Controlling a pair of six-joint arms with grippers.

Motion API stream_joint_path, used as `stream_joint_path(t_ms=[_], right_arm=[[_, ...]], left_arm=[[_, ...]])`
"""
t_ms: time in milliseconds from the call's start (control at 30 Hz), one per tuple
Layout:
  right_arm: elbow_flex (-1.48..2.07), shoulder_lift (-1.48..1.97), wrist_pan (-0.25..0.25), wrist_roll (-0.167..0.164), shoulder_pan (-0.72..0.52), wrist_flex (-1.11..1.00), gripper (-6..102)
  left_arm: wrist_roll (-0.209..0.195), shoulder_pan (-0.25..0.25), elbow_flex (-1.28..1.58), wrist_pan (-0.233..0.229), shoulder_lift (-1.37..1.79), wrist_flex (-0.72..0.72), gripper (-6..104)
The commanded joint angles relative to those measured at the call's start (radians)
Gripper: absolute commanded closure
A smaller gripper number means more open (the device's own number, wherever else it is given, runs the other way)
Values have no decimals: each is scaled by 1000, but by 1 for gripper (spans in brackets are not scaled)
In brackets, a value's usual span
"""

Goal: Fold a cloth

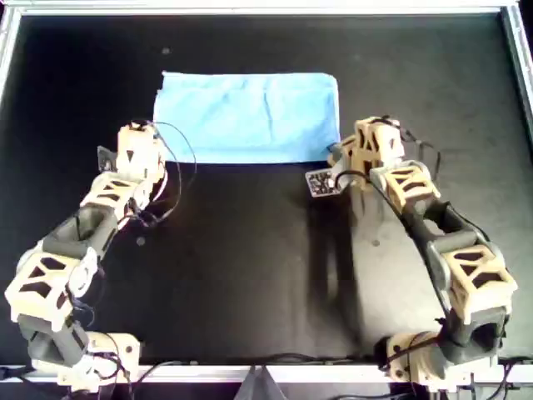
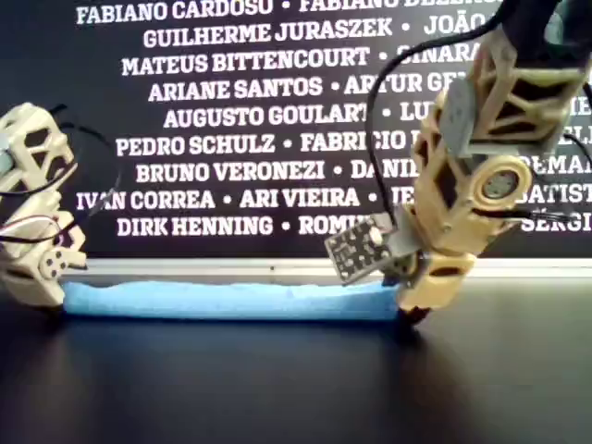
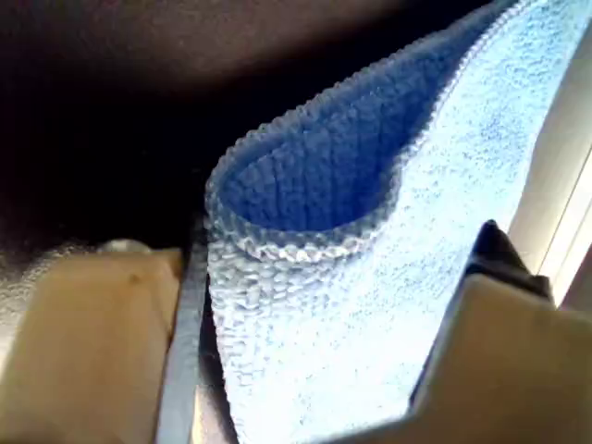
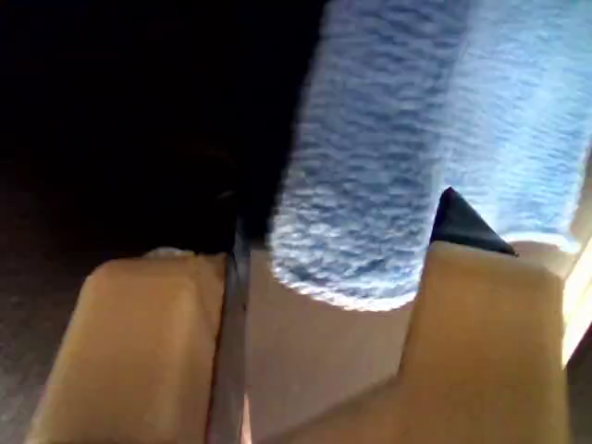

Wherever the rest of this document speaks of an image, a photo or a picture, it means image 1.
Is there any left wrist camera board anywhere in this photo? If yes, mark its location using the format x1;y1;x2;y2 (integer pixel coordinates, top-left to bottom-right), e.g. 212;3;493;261
97;144;119;173

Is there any grey camera stand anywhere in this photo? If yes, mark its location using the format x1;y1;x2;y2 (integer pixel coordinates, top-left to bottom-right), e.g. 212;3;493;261
236;365;289;400

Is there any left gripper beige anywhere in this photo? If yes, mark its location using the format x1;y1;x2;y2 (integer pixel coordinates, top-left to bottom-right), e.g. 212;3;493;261
141;161;168;199

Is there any right camera black cable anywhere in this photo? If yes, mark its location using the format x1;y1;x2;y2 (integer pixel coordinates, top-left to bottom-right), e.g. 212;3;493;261
334;168;370;191

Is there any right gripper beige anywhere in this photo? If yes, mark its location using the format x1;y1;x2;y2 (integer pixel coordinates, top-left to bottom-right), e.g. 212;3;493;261
326;132;372;195

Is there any thin black motor cable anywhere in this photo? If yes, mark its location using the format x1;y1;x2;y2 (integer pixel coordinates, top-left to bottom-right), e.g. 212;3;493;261
399;126;442;181

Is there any long black base cable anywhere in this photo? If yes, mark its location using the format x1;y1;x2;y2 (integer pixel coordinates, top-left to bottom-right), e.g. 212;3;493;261
137;352;378;370

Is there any camera black cable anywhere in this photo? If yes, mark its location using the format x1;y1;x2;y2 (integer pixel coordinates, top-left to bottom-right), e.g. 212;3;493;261
334;168;370;191
124;119;198;228

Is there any short black base cable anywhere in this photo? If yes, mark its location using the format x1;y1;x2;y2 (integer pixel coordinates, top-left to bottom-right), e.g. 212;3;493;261
497;355;533;378

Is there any light blue microfibre cloth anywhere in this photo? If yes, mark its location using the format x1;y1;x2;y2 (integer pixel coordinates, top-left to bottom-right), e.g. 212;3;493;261
152;70;341;165

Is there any aluminium table frame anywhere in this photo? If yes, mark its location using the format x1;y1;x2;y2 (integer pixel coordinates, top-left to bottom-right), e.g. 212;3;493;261
0;0;533;387

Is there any left camera black cable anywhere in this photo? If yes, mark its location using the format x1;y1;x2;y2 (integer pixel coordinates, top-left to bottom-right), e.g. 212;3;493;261
124;119;198;228

